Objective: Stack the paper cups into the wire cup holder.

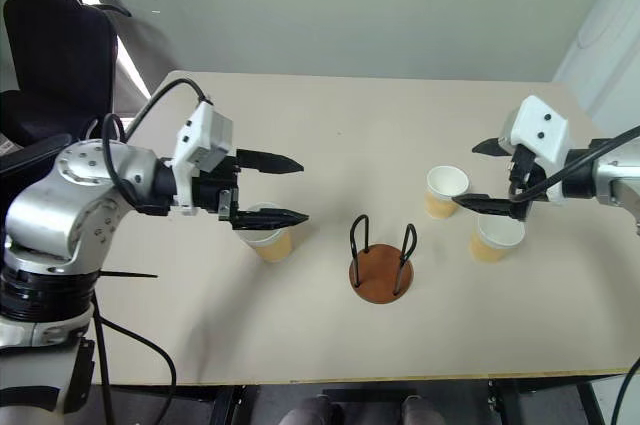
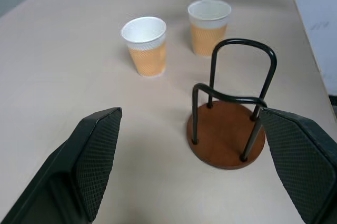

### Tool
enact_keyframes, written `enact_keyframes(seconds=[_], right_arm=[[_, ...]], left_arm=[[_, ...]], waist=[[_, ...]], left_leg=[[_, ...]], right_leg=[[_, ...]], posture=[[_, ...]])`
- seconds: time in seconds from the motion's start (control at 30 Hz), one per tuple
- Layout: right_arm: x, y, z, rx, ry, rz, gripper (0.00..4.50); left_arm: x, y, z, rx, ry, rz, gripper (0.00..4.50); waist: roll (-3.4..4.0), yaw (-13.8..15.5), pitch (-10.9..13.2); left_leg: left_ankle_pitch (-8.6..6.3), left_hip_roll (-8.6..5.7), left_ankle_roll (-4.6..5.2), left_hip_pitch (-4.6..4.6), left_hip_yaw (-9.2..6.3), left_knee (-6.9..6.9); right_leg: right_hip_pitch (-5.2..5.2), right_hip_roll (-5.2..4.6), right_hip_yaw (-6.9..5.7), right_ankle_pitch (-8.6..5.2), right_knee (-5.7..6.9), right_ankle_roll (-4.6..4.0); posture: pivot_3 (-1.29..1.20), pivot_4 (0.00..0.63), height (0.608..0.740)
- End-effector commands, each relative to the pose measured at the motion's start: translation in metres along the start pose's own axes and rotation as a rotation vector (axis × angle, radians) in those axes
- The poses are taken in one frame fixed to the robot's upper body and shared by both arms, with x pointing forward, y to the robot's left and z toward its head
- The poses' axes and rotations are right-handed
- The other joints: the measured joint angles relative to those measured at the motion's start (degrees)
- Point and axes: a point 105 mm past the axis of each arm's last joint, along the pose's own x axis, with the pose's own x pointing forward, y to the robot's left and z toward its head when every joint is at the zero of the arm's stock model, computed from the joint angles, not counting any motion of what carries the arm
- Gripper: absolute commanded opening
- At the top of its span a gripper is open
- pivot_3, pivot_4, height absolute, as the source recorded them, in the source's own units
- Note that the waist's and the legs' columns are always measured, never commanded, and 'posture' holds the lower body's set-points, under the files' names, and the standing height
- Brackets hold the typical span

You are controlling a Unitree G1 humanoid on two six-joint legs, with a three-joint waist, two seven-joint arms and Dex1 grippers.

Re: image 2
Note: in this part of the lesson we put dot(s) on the orange white paper cup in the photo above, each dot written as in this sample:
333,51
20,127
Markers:
147,47
208,27

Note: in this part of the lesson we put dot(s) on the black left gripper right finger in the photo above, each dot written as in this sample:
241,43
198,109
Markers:
297,160

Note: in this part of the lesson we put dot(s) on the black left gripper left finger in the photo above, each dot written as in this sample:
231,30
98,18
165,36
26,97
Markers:
79,160

